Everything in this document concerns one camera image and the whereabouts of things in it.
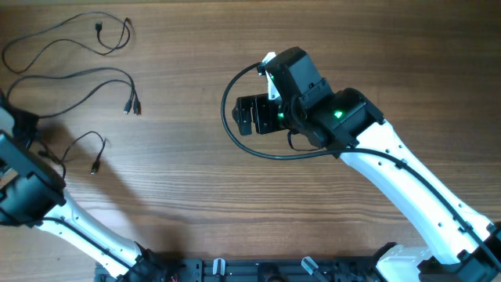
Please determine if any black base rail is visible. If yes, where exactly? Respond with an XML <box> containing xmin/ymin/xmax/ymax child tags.
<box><xmin>93</xmin><ymin>256</ymin><xmax>383</xmax><ymax>282</ymax></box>

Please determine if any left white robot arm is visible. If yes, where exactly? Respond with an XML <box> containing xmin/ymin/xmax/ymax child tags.
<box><xmin>1</xmin><ymin>96</ymin><xmax>168</xmax><ymax>281</ymax></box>

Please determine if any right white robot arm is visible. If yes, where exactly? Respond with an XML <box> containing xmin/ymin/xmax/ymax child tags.
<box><xmin>221</xmin><ymin>47</ymin><xmax>500</xmax><ymax>281</ymax></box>

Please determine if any thin black USB cable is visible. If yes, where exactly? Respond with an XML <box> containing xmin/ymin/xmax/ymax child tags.
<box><xmin>95</xmin><ymin>16</ymin><xmax>132</xmax><ymax>51</ymax></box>

